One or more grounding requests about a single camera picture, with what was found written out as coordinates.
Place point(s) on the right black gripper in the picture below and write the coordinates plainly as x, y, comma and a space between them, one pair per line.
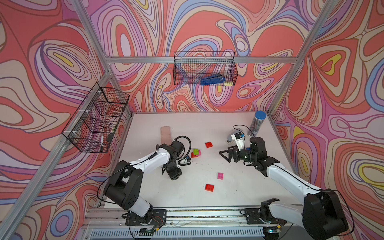
235, 151

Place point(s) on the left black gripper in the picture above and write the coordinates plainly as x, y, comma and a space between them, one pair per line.
176, 174

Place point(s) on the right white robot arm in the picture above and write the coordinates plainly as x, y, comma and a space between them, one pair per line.
321, 213

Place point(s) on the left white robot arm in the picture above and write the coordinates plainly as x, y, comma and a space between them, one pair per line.
124, 185

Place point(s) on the red lego brick back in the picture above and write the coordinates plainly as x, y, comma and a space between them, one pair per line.
208, 145

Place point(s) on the red lego brick front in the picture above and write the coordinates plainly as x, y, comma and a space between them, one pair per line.
209, 187

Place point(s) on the grey small case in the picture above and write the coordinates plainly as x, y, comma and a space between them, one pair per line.
229, 139

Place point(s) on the pink plastic case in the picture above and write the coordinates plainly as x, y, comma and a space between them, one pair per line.
166, 137

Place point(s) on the blue capped clear cylinder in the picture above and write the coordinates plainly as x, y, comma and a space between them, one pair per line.
258, 120

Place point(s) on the blue object in basket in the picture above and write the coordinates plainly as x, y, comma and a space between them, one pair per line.
212, 80

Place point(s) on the black marker in basket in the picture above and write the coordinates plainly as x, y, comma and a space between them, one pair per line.
102, 144

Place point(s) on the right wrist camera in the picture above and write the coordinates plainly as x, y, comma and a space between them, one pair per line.
239, 139

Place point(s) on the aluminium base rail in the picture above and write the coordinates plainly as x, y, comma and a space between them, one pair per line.
199, 223

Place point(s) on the black wire basket left wall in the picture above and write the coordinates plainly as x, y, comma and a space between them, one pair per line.
99, 114

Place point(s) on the black wire basket wall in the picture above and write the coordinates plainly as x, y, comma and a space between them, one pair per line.
192, 66
99, 114

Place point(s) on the black wire basket back wall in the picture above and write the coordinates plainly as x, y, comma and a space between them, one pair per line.
192, 66

